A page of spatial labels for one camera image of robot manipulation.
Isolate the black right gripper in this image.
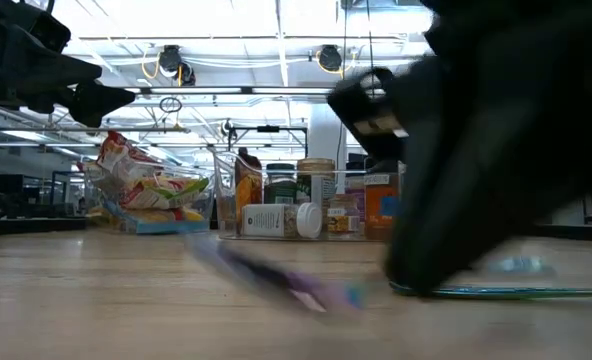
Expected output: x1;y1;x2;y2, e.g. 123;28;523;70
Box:
383;54;592;295

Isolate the teal silicone spoon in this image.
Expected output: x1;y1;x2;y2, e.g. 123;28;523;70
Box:
345;253;562;309

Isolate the black-lidded orange label spice jar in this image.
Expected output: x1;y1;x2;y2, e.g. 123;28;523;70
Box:
363;159;402;241

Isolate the black-lidded purple label spice jar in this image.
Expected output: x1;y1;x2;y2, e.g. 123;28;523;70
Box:
344;160;368;221

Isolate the small cork-lidded saffron jar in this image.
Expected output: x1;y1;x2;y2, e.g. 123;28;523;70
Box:
326;193;361;236

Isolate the large gold label seasoning jar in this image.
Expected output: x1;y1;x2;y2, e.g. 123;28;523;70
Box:
295;157;337;211

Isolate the blue and white ramen packet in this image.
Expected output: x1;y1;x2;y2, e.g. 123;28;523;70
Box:
125;218;211;236

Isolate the white-lidded spice jar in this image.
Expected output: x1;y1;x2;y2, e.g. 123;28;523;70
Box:
240;201;324;240

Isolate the iridescent purple metal spoon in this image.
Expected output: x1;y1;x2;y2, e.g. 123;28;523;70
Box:
185;232;367;314

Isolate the iridescent green-blue metal spoon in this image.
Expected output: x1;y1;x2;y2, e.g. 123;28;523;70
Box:
389;283;592;301

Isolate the yellow ramen noodle packet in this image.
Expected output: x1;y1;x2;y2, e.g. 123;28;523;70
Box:
86;205;206;225

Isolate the clear plastic bin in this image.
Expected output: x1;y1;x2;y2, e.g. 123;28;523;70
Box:
210;148;407;243
81;159;216;235

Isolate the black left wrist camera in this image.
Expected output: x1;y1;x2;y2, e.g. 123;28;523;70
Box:
23;9;72;52

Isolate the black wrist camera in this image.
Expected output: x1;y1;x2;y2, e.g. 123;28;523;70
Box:
325;67;410;162
23;9;72;52

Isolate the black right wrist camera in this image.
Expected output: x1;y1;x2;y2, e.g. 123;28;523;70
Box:
325;67;410;162

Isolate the black metal gantry frame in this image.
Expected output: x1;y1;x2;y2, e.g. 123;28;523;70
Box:
225;124;310;159

